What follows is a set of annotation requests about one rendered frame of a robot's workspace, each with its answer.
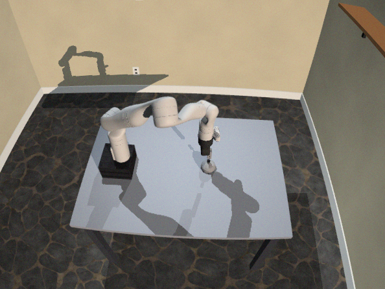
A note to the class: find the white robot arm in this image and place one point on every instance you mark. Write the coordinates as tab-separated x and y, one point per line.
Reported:
165	115

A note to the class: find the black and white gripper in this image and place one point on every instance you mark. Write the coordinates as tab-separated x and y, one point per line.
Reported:
205	140

